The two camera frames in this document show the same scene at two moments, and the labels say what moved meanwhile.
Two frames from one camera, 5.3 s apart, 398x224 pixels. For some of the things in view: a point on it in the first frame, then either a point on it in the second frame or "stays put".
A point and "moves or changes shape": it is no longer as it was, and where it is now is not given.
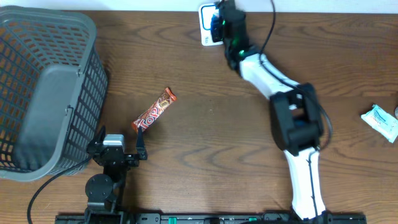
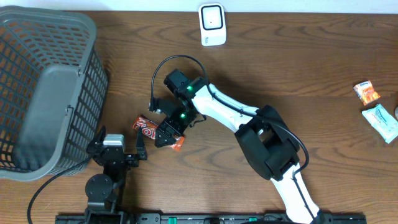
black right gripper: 214,26 -> 168,124
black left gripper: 142,155 stays put
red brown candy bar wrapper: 152,112 moves or changes shape
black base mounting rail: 210,218 stays put
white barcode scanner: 206,11 stays put
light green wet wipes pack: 382,122 stays put
